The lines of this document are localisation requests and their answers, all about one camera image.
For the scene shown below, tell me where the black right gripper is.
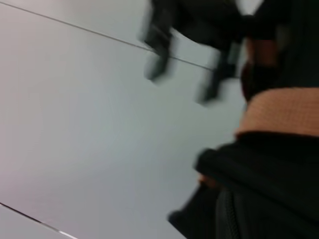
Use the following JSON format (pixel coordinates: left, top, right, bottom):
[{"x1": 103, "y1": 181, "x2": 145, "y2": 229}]
[{"x1": 141, "y1": 0, "x2": 250, "y2": 106}]

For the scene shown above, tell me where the black fabric food bag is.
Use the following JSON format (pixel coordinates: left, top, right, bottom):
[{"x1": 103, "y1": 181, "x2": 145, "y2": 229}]
[{"x1": 168, "y1": 0, "x2": 319, "y2": 239}]

